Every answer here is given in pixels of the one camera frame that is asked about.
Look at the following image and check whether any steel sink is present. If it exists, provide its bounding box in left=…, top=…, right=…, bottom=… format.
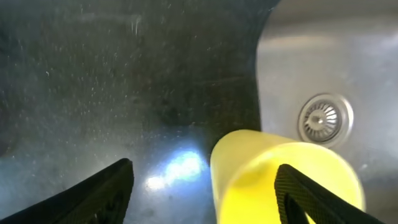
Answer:
left=255, top=0, right=398, bottom=224

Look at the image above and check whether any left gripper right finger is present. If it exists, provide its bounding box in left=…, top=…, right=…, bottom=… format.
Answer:
left=274, top=164, right=388, bottom=224

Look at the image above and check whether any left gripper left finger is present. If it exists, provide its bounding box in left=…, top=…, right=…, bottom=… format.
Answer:
left=0, top=157, right=135, bottom=224

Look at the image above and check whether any yellow cup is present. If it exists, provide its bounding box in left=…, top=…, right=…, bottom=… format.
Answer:
left=210, top=129, right=366, bottom=224

